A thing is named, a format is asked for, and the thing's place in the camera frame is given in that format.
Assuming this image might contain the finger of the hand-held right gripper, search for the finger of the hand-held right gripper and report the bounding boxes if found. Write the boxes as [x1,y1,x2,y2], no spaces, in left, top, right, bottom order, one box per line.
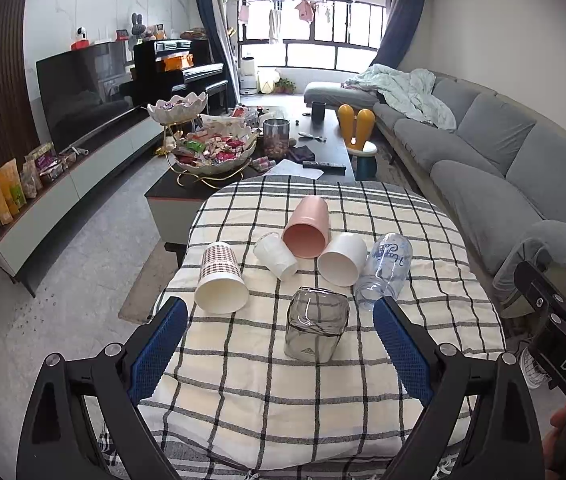
[513,260,566,332]

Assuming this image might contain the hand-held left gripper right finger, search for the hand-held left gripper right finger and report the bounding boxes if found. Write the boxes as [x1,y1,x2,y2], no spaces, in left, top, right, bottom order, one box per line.
[372,295,546,480]

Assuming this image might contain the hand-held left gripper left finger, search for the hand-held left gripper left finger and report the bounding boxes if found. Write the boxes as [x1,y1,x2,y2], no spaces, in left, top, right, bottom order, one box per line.
[16,296,189,480]

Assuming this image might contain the grey square glass cup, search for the grey square glass cup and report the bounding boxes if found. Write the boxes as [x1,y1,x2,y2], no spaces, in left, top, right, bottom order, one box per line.
[283,287,351,364]

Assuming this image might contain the brown patterned paper cup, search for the brown patterned paper cup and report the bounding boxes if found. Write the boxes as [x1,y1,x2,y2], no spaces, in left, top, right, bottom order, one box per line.
[194,241,250,315]

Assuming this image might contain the small translucent white cup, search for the small translucent white cup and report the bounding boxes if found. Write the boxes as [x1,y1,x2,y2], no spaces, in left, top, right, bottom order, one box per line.
[253,232,299,281]

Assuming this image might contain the pink cup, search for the pink cup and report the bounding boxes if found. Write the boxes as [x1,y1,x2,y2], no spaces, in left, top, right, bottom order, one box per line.
[282,196,332,261]

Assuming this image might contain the black white checked tablecloth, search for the black white checked tablecloth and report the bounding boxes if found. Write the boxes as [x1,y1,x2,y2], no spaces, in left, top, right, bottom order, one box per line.
[96,175,508,480]

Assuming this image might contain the grey sofa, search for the grey sofa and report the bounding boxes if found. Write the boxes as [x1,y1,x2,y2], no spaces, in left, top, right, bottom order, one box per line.
[304,72,566,311]

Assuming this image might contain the white television cabinet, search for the white television cabinet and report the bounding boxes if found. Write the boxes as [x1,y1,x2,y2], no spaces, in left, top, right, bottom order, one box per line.
[0,110,174,297]

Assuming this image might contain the tiered candy dish stand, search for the tiered candy dish stand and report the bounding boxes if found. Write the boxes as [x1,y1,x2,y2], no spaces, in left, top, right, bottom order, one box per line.
[147,92,260,189]

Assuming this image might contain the white paper sheets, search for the white paper sheets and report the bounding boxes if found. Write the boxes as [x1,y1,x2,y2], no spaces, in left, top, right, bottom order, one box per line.
[263,158,325,180]

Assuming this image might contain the dark coffee table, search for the dark coffee table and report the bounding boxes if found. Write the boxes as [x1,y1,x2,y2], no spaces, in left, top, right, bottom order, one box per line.
[144,105,360,261]

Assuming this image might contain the green purple snack bag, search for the green purple snack bag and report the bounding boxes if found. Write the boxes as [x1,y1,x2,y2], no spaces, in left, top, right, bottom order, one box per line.
[23,142,64,185]

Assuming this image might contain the yellow rabbit ear stool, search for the yellow rabbit ear stool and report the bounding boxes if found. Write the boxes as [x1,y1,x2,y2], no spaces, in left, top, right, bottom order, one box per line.
[337,104,379,181]

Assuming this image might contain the light green blanket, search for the light green blanket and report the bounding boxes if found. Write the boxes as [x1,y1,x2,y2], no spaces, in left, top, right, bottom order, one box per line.
[344,64,458,133]

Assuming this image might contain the glass jar of nuts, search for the glass jar of nuts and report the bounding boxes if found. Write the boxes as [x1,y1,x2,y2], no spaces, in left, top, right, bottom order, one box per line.
[262,118,292,159]

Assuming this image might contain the flat screen television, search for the flat screen television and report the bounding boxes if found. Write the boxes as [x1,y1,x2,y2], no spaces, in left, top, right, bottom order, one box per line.
[36,41,137,154]

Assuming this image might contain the black upright piano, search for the black upright piano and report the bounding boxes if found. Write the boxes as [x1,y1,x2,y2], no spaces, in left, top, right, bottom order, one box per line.
[119,38,230,112]

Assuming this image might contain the white air purifier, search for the white air purifier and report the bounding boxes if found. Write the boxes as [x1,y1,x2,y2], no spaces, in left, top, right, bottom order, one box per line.
[238,56,259,96]

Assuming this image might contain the blue curtain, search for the blue curtain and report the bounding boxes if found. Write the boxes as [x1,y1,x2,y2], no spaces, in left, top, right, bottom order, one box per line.
[191,0,242,107]
[375,0,427,69]

